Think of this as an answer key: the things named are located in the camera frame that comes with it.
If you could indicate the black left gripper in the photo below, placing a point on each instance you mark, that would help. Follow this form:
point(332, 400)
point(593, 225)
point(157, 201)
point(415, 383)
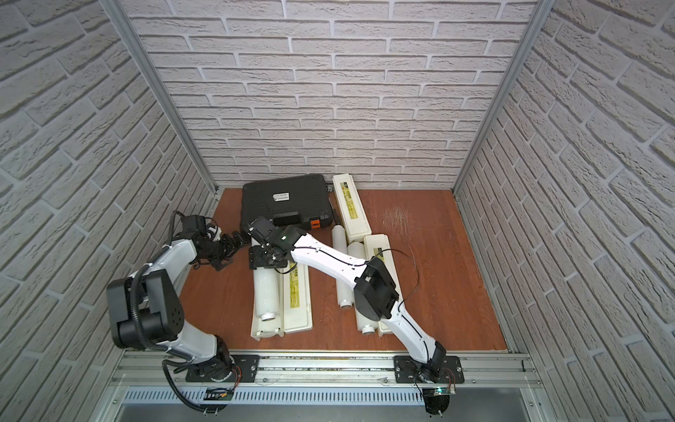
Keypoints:
point(226, 248)

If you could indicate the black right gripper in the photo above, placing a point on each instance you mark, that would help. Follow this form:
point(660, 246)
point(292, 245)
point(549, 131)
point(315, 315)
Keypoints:
point(256, 257)

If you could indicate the cream dispenser with lid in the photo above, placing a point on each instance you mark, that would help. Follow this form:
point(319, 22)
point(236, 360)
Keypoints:
point(295, 314)

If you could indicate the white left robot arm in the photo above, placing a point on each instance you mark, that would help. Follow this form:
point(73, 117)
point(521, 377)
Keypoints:
point(146, 314)

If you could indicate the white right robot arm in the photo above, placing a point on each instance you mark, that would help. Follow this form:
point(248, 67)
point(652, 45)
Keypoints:
point(373, 287)

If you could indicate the black plastic tool case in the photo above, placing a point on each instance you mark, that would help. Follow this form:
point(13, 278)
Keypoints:
point(300, 200)

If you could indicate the cream dispenser far back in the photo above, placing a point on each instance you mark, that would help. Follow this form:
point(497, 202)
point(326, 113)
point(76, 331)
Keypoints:
point(351, 210)

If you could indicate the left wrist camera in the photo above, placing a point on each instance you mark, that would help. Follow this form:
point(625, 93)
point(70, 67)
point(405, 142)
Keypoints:
point(193, 225)

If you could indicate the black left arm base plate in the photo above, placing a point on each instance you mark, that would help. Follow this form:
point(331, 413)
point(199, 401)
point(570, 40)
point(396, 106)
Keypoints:
point(241, 367)

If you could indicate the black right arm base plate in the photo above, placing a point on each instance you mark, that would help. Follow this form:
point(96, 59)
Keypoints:
point(408, 371)

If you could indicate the aluminium corner post left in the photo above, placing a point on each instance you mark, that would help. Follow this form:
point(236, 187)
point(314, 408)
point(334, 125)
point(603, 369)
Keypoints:
point(123, 25)

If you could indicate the aluminium corner post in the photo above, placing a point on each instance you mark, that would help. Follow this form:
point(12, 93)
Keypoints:
point(534, 26)
point(123, 25)

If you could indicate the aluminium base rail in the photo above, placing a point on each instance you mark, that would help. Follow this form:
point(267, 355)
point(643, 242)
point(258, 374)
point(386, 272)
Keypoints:
point(310, 378)

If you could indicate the aluminium corner post right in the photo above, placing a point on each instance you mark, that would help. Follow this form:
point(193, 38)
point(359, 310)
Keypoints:
point(534, 26)

